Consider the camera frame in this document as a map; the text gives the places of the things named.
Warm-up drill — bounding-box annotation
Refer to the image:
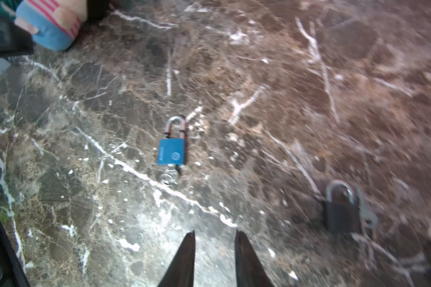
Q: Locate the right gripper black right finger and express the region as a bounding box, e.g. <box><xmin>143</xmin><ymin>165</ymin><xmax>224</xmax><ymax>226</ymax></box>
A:
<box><xmin>235</xmin><ymin>230</ymin><xmax>274</xmax><ymax>287</ymax></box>

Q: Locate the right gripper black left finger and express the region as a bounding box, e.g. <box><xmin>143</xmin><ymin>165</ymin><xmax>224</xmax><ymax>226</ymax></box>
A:
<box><xmin>158</xmin><ymin>231</ymin><xmax>196</xmax><ymax>287</ymax></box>

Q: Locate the black padlock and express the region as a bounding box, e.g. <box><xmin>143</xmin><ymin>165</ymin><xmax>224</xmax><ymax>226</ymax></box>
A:
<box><xmin>324</xmin><ymin>180</ymin><xmax>379</xmax><ymax>240</ymax></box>

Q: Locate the blue padlock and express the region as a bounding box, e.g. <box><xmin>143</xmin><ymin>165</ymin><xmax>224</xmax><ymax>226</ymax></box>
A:
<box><xmin>157</xmin><ymin>116</ymin><xmax>186</xmax><ymax>185</ymax></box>

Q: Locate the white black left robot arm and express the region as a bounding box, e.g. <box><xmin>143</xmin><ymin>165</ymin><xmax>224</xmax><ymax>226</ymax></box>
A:
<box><xmin>0</xmin><ymin>14</ymin><xmax>34</xmax><ymax>58</ymax></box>

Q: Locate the plush doll striped shirt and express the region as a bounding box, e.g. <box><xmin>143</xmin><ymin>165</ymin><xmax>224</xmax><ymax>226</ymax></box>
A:
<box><xmin>14</xmin><ymin>0</ymin><xmax>87</xmax><ymax>51</ymax></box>

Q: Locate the black left frame post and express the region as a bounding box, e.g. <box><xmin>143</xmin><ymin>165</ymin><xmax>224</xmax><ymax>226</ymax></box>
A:
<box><xmin>0</xmin><ymin>189</ymin><xmax>31</xmax><ymax>287</ymax></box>

